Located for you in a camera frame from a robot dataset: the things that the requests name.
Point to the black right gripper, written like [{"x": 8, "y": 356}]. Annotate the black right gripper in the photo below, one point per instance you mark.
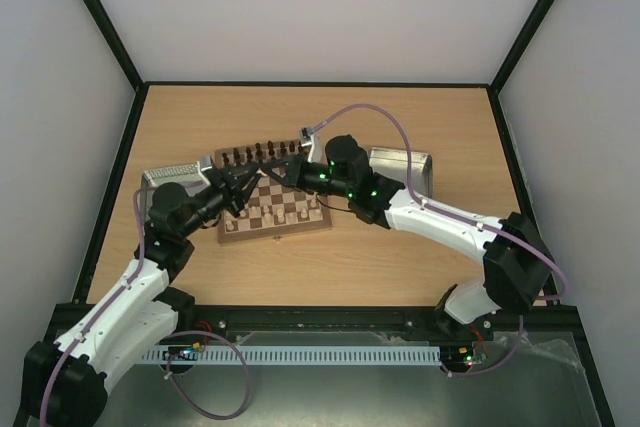
[{"x": 293, "y": 172}]

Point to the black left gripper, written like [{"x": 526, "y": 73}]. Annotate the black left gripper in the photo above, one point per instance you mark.
[{"x": 231, "y": 188}]

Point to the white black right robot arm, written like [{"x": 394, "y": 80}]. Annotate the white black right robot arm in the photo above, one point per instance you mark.
[{"x": 513, "y": 256}]

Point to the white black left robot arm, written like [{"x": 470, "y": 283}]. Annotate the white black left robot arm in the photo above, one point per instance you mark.
[{"x": 67, "y": 382}]

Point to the wooden chess board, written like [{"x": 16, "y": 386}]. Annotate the wooden chess board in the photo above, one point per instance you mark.
[{"x": 267, "y": 192}]

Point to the silver tin lid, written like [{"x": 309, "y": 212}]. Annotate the silver tin lid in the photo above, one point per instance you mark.
[{"x": 183, "y": 174}]

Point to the gold metal tin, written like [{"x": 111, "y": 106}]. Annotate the gold metal tin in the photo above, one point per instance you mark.
[{"x": 392, "y": 163}]

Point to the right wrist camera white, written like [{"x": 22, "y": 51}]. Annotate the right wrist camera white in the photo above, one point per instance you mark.
[{"x": 313, "y": 145}]

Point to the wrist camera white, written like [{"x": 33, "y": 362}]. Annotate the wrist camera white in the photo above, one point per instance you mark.
[
  {"x": 313, "y": 145},
  {"x": 206, "y": 168}
]

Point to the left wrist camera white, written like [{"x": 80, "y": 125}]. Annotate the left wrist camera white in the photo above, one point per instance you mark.
[{"x": 206, "y": 168}]

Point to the light blue cable duct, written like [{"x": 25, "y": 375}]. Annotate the light blue cable duct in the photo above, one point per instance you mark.
[{"x": 298, "y": 356}]

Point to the black frame post left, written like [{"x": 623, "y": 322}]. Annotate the black frame post left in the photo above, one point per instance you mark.
[{"x": 109, "y": 33}]

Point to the black frame post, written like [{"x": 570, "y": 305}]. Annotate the black frame post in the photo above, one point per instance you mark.
[
  {"x": 109, "y": 33},
  {"x": 522, "y": 41}
]

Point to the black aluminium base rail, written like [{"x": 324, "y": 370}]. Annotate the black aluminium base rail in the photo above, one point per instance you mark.
[{"x": 409, "y": 323}]

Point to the black frame post right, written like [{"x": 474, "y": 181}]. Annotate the black frame post right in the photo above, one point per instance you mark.
[{"x": 522, "y": 41}]

